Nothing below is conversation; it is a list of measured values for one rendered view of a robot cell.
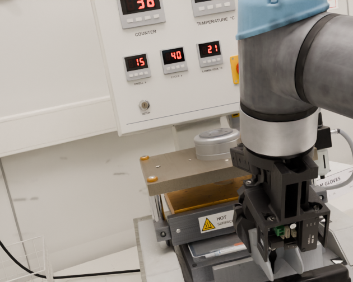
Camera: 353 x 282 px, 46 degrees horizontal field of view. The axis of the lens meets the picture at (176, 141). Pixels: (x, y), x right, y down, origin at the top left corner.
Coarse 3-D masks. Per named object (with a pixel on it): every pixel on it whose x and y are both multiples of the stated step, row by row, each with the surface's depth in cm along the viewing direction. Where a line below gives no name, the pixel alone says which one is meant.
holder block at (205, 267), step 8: (184, 248) 65; (184, 256) 64; (224, 256) 60; (232, 256) 60; (240, 256) 59; (248, 256) 59; (192, 264) 60; (200, 264) 59; (208, 264) 59; (216, 264) 59; (192, 272) 58; (200, 272) 59; (208, 272) 59; (192, 280) 59; (200, 280) 59; (208, 280) 59
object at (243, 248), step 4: (188, 248) 64; (232, 248) 60; (236, 248) 60; (240, 248) 60; (244, 248) 60; (216, 252) 62; (220, 252) 60; (224, 252) 60; (228, 252) 60; (232, 252) 60; (236, 252) 60; (192, 256) 60; (200, 256) 64; (204, 256) 60; (208, 256) 60; (212, 256) 60; (216, 256) 60; (220, 256) 60; (196, 260) 60; (200, 260) 60; (204, 260) 60
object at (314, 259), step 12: (180, 252) 69; (300, 252) 56; (312, 252) 56; (324, 252) 61; (180, 264) 65; (228, 264) 55; (240, 264) 55; (252, 264) 55; (288, 264) 56; (312, 264) 56; (324, 264) 58; (216, 276) 54; (228, 276) 55; (240, 276) 55; (252, 276) 55; (264, 276) 56; (276, 276) 56
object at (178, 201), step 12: (228, 180) 71; (240, 180) 72; (168, 192) 73; (180, 192) 71; (192, 192) 70; (204, 192) 69; (216, 192) 68; (228, 192) 67; (168, 204) 73; (180, 204) 66; (192, 204) 65; (204, 204) 64
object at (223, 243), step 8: (232, 232) 65; (200, 240) 65; (208, 240) 64; (216, 240) 64; (224, 240) 63; (232, 240) 63; (240, 240) 62; (192, 248) 62; (200, 248) 62; (208, 248) 61; (216, 248) 61; (224, 248) 61
